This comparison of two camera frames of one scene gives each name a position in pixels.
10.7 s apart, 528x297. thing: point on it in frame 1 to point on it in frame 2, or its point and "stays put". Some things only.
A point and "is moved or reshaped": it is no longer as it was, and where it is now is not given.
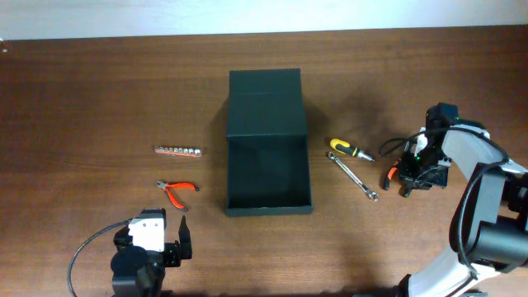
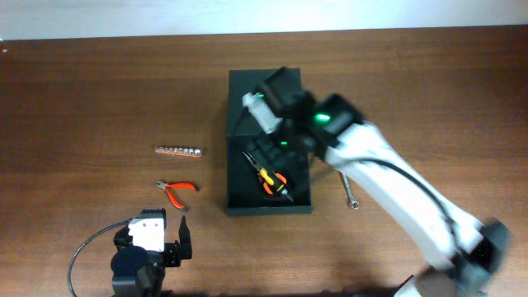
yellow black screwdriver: [345, 148] is moved or reshaped
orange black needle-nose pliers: [392, 171] is moved or reshaped
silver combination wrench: [372, 195] is moved or reshaped
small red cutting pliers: [167, 186] stays put
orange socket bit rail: [179, 151] stays put
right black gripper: [413, 180] to [271, 153]
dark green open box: [267, 161] stays put
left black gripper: [172, 248] stays put
